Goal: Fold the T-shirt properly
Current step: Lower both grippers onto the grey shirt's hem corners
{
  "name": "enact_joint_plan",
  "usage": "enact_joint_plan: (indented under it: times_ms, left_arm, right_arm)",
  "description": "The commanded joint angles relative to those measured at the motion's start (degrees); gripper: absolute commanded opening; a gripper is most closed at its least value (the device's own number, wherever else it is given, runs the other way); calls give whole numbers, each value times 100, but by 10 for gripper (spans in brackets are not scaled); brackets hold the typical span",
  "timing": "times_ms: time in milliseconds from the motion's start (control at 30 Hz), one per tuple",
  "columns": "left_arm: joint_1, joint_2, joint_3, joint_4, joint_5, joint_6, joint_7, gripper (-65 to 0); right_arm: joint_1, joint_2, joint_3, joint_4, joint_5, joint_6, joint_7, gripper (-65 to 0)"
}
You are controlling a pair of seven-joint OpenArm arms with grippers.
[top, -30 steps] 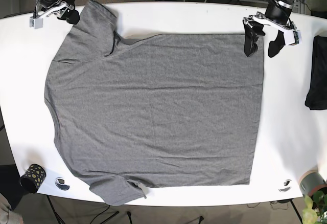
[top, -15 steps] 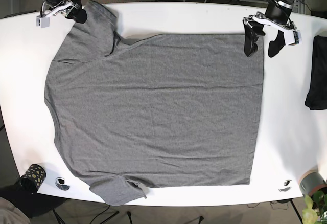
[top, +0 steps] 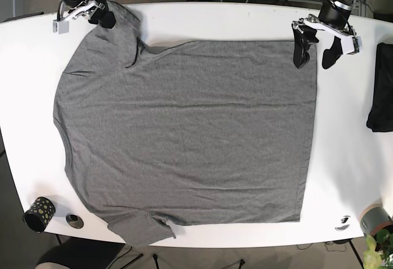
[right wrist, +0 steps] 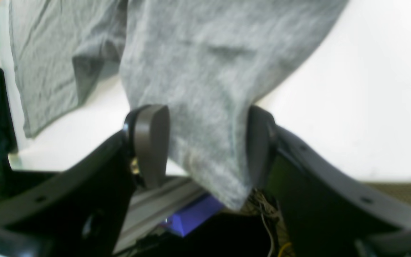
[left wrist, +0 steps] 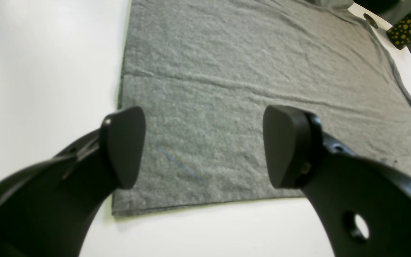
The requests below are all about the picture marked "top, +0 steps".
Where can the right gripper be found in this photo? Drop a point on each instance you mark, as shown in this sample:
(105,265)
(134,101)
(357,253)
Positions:
(95,11)

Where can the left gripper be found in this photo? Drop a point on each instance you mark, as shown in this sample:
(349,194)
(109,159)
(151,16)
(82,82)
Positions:
(345,39)

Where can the black T-shirt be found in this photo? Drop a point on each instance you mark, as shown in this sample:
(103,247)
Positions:
(380,116)

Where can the grey heather T-shirt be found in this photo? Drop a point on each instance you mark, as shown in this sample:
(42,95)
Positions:
(207,132)

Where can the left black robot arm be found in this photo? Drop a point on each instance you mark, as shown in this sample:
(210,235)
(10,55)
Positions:
(333,18)

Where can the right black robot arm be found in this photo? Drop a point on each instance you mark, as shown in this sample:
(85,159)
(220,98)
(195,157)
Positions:
(71,3)

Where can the right silver table grommet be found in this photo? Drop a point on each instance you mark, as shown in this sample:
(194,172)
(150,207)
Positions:
(343,224)

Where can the silver table grommet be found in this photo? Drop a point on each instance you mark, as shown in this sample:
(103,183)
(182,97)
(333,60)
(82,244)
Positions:
(74,221)
(343,224)

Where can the grey flower pot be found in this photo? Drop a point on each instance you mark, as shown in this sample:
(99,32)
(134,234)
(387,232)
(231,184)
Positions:
(373,219)

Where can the left silver table grommet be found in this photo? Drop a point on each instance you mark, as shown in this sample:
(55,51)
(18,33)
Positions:
(74,221)

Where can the black gold-dotted cup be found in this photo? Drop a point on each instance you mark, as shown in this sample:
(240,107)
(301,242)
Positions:
(40,213)

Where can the green potted plant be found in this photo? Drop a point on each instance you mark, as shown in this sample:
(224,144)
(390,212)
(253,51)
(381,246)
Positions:
(378,254)

